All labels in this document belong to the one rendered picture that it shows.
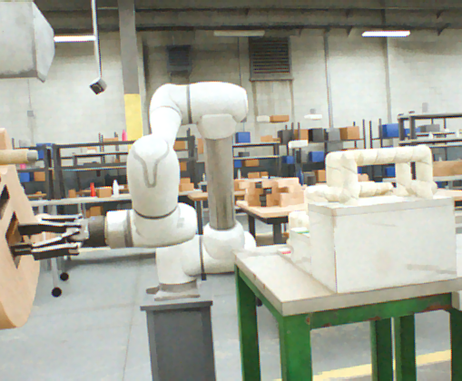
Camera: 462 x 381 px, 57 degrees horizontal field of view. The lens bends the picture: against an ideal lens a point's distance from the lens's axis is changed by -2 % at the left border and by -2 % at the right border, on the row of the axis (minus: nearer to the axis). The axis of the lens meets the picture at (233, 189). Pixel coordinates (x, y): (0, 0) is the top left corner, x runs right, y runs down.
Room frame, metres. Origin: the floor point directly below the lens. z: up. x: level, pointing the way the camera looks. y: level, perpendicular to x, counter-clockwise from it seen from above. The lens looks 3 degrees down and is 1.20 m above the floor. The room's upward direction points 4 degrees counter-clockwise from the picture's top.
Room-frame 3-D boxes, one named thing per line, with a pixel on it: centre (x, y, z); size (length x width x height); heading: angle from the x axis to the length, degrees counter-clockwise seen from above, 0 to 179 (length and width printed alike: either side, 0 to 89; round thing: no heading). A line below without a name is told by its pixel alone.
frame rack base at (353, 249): (0.94, -0.31, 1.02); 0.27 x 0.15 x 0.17; 100
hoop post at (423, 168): (0.90, -0.40, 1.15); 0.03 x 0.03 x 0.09
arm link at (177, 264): (1.74, 0.24, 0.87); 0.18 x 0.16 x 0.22; 92
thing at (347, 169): (0.88, -0.24, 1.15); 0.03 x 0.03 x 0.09
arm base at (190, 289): (1.74, 0.27, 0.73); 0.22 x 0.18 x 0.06; 92
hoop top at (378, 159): (0.89, -0.32, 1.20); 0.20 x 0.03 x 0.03; 99
